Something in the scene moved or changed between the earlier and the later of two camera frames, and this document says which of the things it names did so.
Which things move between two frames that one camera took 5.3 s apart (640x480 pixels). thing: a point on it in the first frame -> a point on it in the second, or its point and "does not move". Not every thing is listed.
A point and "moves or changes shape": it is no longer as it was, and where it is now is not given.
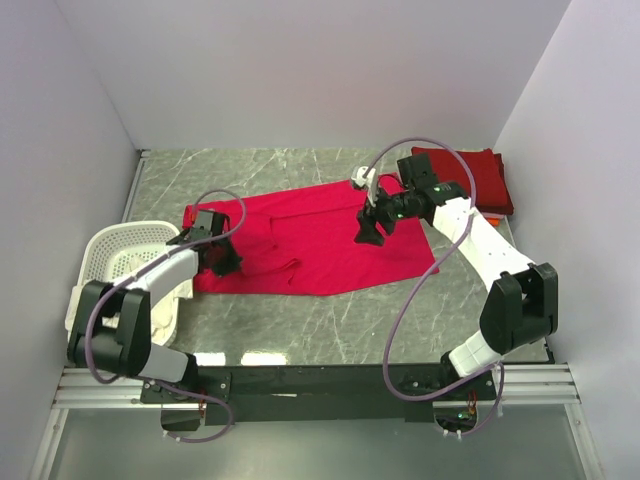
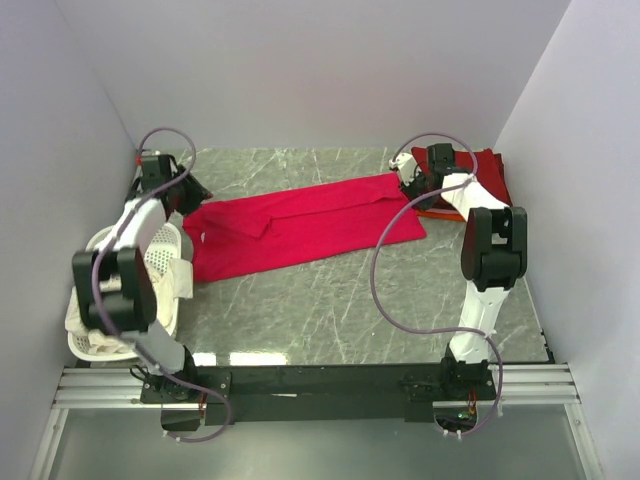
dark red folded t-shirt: (447, 167) does not move
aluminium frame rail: (537, 385) does not move
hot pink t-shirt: (335, 234) moves or changes shape
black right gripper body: (376, 219) -> (420, 187)
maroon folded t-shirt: (503, 209) does not move
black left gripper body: (223, 257) -> (189, 193)
